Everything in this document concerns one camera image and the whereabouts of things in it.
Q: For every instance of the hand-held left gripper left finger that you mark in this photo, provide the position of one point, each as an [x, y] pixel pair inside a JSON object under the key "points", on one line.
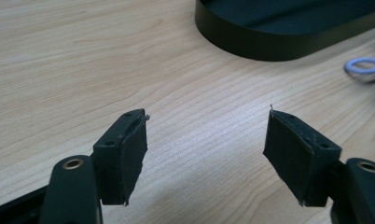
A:
{"points": [[120, 161]]}

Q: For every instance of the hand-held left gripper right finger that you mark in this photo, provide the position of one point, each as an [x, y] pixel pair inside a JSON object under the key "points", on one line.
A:
{"points": [[300, 158]]}

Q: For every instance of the blue and white loop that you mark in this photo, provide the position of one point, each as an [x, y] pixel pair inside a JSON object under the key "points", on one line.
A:
{"points": [[361, 70]]}

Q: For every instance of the black hook rack with tray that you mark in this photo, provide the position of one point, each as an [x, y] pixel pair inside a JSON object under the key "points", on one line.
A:
{"points": [[269, 40]]}

